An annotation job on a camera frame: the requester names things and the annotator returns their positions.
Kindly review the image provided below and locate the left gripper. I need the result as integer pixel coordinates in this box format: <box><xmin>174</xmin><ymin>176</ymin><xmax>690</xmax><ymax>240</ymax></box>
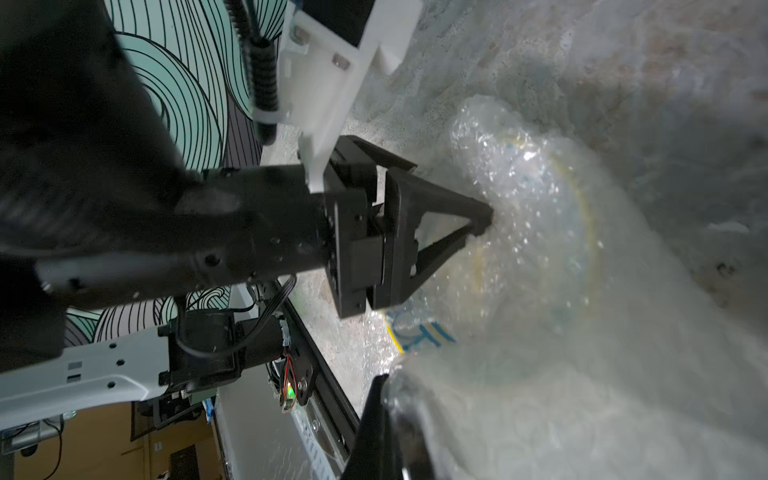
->
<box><xmin>35</xmin><ymin>135</ymin><xmax>417</xmax><ymax>318</ymax></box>

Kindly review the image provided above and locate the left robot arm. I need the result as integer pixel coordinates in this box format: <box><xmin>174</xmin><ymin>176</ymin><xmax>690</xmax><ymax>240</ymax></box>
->
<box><xmin>1</xmin><ymin>1</ymin><xmax>492</xmax><ymax>429</ymax></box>

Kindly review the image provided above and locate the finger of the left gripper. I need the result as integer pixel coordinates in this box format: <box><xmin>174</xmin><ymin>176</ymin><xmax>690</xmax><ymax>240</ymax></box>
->
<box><xmin>368</xmin><ymin>168</ymin><xmax>493</xmax><ymax>310</ymax></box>

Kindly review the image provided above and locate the white slotted cable duct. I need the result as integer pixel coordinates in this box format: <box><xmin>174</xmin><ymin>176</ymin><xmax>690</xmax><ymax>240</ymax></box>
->
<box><xmin>291</xmin><ymin>399</ymin><xmax>346</xmax><ymax>479</ymax></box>

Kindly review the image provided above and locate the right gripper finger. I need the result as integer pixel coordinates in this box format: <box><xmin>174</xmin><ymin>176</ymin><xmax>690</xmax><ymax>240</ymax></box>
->
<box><xmin>341</xmin><ymin>374</ymin><xmax>432</xmax><ymax>480</ymax></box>

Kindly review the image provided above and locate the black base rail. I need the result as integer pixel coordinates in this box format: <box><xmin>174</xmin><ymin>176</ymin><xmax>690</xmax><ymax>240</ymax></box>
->
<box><xmin>281</xmin><ymin>299</ymin><xmax>360</xmax><ymax>462</ymax></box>

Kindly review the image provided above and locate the yellow patterned ceramic bowl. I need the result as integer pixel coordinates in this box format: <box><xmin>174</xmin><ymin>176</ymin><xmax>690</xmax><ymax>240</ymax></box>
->
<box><xmin>382</xmin><ymin>127</ymin><xmax>600</xmax><ymax>353</ymax></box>

